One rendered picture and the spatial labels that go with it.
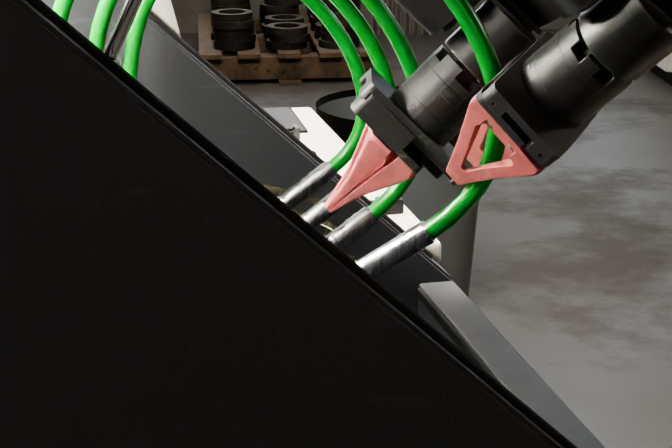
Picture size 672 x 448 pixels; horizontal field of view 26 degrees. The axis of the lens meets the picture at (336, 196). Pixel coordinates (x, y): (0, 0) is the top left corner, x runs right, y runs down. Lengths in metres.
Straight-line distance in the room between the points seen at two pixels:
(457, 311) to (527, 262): 3.17
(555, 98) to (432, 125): 0.16
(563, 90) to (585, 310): 3.30
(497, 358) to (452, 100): 0.34
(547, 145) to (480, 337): 0.47
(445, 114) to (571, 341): 2.94
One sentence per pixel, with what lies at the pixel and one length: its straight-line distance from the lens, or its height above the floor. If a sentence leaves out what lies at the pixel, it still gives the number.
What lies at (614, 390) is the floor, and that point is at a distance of 3.72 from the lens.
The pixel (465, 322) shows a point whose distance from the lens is 1.43.
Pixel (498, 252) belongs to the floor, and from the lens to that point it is 4.71.
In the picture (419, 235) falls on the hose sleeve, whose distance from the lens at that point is 1.04.
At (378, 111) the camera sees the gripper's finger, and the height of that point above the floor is 1.22.
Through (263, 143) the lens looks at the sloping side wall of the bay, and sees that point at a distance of 1.46.
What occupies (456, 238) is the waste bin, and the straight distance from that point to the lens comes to 3.89.
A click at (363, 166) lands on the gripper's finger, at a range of 1.10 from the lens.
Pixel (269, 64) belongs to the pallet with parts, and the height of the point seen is 0.10.
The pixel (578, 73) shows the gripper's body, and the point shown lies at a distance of 0.95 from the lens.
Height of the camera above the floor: 1.46
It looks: 16 degrees down
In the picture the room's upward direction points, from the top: straight up
